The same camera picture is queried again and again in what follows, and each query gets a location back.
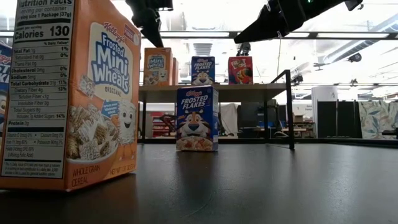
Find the black overhead frame bar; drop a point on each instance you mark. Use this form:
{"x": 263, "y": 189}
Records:
{"x": 231, "y": 33}

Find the black ceiling-mounted device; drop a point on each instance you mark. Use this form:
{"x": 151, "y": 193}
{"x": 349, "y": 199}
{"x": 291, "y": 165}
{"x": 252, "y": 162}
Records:
{"x": 244, "y": 49}

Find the blue Frosted Flakes cereal box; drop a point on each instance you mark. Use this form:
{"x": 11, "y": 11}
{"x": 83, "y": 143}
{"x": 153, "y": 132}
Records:
{"x": 3, "y": 77}
{"x": 202, "y": 70}
{"x": 196, "y": 124}

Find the small cardboard box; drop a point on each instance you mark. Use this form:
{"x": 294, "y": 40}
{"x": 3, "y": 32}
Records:
{"x": 298, "y": 118}

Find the black partition panels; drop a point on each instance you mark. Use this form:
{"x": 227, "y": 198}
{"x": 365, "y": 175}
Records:
{"x": 348, "y": 118}

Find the black background robot arm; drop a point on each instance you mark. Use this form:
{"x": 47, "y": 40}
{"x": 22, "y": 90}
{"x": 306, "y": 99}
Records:
{"x": 169, "y": 119}

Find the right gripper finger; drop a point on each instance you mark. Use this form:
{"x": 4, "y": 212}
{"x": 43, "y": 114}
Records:
{"x": 258, "y": 39}
{"x": 264, "y": 25}

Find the black table edge rail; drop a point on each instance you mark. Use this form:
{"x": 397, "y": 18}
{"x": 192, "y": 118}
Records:
{"x": 342, "y": 141}

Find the red Froot Loops cereal box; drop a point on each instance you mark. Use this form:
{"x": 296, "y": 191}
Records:
{"x": 240, "y": 70}

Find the floral patterned panel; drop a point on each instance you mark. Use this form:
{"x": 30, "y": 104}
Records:
{"x": 376, "y": 119}

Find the round dark ceiling fixture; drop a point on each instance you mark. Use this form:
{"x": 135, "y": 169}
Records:
{"x": 355, "y": 57}

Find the red background shelving unit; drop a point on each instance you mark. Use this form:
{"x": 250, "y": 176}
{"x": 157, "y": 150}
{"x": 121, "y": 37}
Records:
{"x": 158, "y": 124}

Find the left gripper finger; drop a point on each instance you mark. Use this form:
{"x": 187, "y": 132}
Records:
{"x": 154, "y": 31}

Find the grey ceiling vent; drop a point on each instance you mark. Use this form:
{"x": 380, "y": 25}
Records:
{"x": 202, "y": 49}

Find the dark background cabinet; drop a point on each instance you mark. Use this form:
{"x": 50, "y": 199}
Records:
{"x": 248, "y": 115}

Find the orange Mini Wheats cereal box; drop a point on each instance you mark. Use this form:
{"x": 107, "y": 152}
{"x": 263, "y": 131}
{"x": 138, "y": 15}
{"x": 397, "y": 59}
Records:
{"x": 157, "y": 67}
{"x": 102, "y": 93}
{"x": 176, "y": 71}

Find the white background cabinet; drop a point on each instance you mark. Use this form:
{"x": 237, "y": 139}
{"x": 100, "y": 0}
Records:
{"x": 325, "y": 93}

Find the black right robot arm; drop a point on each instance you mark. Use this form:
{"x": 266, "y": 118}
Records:
{"x": 353, "y": 3}

